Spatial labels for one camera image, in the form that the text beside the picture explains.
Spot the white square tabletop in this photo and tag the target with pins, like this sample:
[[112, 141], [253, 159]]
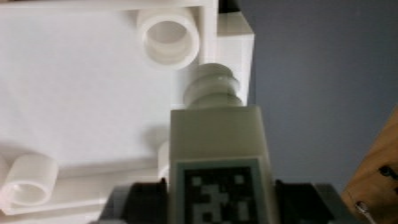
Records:
[[96, 57]]

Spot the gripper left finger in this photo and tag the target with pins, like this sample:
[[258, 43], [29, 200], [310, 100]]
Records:
[[137, 204]]

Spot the white leg with tag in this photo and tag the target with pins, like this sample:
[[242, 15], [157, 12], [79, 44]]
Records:
[[221, 187]]

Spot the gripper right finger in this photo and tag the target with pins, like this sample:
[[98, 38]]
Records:
[[310, 203]]

